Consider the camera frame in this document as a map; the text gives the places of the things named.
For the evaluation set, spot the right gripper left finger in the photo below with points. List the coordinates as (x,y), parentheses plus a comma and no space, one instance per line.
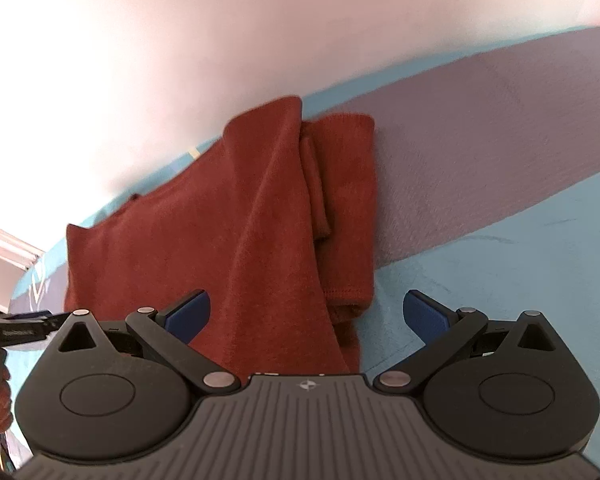
(166,335)

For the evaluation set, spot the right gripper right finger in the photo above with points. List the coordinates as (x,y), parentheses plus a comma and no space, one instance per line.
(445,333)

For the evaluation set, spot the dark red knit sweater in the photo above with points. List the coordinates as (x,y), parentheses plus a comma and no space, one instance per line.
(275,222)

